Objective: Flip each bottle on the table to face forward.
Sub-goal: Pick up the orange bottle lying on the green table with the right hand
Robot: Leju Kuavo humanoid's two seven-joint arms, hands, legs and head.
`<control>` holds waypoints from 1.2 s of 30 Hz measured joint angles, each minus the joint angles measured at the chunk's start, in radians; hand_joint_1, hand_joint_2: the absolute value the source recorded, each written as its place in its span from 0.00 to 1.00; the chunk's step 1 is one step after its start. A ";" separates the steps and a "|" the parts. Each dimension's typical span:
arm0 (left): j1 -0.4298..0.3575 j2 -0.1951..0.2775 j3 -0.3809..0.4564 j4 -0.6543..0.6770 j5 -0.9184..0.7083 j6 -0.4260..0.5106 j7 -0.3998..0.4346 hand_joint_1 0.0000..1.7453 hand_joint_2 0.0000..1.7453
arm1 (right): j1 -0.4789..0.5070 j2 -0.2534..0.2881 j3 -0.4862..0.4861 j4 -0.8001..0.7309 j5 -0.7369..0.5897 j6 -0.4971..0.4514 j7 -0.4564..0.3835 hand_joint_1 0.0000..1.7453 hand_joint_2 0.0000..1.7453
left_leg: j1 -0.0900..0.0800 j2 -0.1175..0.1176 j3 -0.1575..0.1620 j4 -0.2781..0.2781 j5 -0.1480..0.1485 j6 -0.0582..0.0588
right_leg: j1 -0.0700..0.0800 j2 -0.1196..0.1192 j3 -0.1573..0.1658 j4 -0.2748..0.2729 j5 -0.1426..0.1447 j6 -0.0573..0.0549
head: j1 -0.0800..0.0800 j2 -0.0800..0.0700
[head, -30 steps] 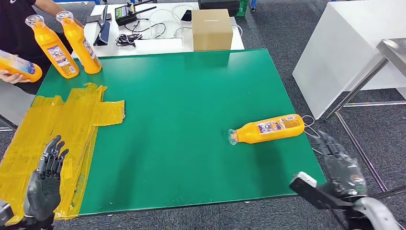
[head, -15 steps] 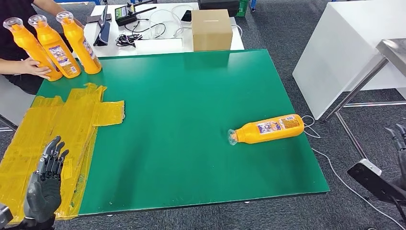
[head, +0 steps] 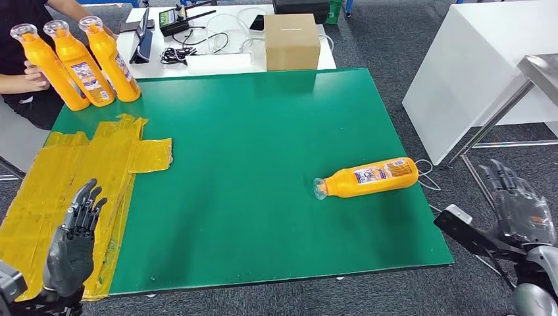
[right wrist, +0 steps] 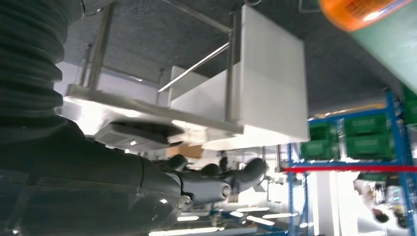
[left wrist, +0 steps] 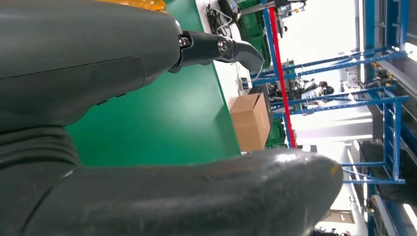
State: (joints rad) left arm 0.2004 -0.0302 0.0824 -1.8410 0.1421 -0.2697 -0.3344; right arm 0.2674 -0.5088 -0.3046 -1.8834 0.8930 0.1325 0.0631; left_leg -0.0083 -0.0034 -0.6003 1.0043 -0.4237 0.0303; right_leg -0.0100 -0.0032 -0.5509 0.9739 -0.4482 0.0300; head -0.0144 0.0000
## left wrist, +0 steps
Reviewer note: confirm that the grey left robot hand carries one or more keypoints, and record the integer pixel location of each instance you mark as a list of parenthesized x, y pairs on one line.
[(81, 49)]

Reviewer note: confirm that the person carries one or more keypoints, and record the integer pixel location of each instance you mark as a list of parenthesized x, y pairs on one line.
[(317, 94)]

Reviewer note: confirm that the yellow taped flattened cardboard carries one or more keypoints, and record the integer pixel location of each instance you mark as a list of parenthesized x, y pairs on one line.
[(137, 4)]

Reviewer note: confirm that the red rack beam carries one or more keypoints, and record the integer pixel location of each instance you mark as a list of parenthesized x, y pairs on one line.
[(282, 81)]

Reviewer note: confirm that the brown cardboard box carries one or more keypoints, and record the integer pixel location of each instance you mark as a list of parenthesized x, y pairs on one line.
[(249, 122)]

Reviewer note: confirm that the green plastic crate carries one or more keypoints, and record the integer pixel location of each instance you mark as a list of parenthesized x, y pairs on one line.
[(254, 29), (277, 133)]

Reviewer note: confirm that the ceiling light panel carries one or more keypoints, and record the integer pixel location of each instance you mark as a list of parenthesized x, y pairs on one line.
[(410, 215)]

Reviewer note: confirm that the blue shelving rack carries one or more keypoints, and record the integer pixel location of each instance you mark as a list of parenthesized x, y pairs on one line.
[(391, 107)]

